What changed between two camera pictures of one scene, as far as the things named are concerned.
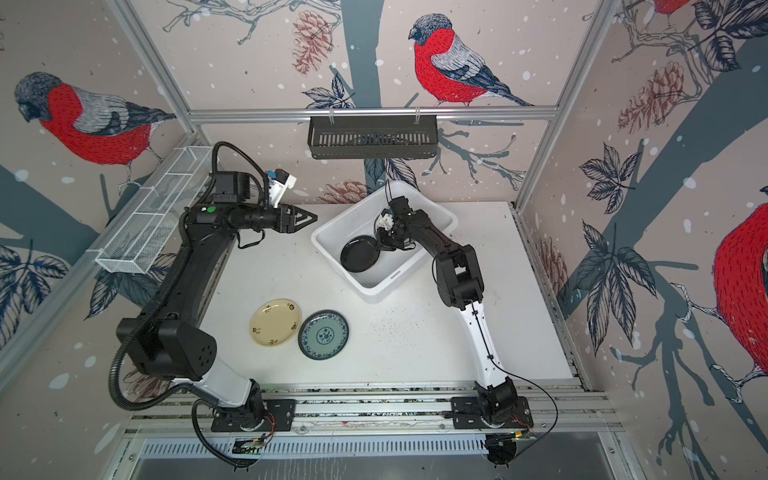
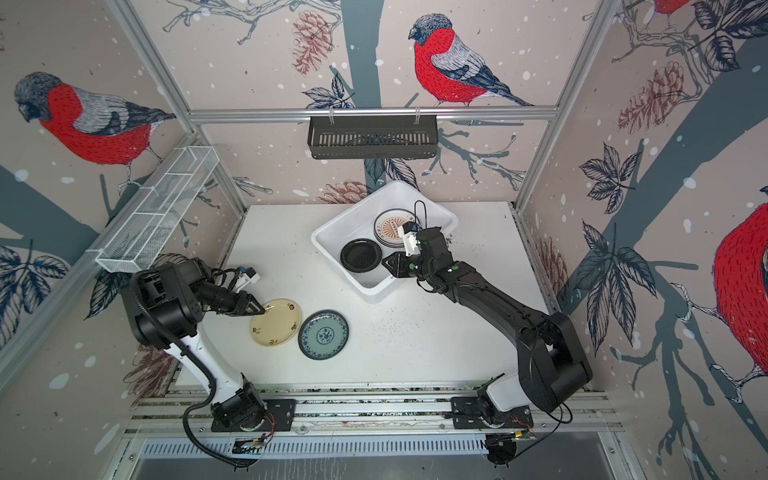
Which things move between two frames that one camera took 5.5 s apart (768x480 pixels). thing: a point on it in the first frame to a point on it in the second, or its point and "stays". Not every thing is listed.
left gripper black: (287, 225) to (241, 309)
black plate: (360, 253) stays
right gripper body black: (394, 237) to (414, 266)
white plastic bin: (394, 269) stays
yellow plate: (275, 322) stays
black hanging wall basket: (373, 137) stays
